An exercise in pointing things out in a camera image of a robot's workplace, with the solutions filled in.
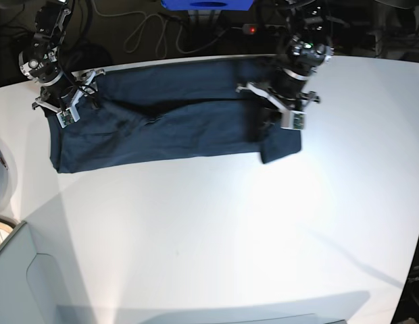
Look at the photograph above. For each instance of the blue box on stand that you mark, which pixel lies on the blue box on stand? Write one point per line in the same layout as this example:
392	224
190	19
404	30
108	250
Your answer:
182	5

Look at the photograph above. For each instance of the dark blue T-shirt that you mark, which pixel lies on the dark blue T-shirt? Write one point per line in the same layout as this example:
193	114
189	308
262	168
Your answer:
172	111

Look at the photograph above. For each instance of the black power strip red switch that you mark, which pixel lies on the black power strip red switch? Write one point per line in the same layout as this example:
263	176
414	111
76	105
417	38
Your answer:
268	29

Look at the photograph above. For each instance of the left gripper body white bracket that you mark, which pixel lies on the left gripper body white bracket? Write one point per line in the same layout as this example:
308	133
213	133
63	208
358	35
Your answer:
298	102

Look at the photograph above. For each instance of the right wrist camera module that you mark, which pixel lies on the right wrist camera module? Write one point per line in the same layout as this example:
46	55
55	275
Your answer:
68	117

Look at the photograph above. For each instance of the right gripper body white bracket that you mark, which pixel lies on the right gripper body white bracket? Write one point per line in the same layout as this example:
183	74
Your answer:
61	94

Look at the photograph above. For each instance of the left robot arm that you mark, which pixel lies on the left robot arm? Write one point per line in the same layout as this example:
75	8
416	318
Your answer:
302	49

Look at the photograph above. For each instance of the grey cabinet corner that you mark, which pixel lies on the grey cabinet corner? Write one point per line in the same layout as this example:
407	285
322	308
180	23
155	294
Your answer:
32	286

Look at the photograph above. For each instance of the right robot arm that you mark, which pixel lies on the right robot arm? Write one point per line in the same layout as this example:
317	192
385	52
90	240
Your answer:
44	61

